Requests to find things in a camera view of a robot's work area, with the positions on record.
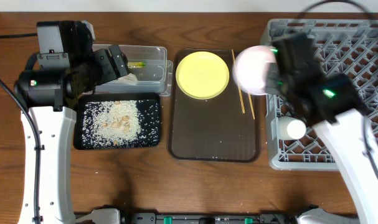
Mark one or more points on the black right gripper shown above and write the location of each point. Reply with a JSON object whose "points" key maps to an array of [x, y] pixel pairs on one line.
{"points": [[286, 58]]}

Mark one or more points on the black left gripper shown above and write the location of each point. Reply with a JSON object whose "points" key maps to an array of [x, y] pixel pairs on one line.
{"points": [[114, 61]]}

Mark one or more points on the white paper cup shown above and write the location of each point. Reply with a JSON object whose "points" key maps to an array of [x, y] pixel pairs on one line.
{"points": [[290, 128]]}

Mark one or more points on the green snack wrapper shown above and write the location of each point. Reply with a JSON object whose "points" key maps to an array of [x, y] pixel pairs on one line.
{"points": [[136, 64]]}

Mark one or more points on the white tissue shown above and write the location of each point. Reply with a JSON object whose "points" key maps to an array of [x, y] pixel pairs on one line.
{"points": [[130, 79]]}

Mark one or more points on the white bowl with crumbs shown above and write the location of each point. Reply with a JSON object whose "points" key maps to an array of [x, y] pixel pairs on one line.
{"points": [[256, 71]]}

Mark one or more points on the wooden chopstick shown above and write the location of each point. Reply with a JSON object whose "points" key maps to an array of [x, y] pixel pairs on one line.
{"points": [[251, 105], [238, 86]]}

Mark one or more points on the yellow plastic plate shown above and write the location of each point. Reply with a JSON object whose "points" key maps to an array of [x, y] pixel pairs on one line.
{"points": [[202, 75]]}

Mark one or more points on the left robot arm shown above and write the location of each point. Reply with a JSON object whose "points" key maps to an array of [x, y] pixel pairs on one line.
{"points": [[48, 90]]}

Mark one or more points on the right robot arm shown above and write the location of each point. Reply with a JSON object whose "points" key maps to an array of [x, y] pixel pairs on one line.
{"points": [[334, 109]]}

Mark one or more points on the grey plastic dishwasher rack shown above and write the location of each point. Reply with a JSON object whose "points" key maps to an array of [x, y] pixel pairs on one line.
{"points": [[341, 46]]}

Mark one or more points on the black plastic tray bin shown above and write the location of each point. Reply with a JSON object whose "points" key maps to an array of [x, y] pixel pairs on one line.
{"points": [[117, 124]]}

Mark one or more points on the spilled rice pile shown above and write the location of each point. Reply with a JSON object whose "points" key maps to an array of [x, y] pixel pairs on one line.
{"points": [[118, 124]]}

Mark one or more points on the brown nut shells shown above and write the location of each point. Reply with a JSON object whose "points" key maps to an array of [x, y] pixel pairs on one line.
{"points": [[116, 126]]}

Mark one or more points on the clear plastic bin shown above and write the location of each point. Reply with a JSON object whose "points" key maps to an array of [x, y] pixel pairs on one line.
{"points": [[155, 77]]}

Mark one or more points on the dark brown serving tray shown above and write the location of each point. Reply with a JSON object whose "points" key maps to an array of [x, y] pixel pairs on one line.
{"points": [[213, 129]]}

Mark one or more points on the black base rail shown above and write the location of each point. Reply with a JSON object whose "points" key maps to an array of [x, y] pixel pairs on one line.
{"points": [[207, 218]]}

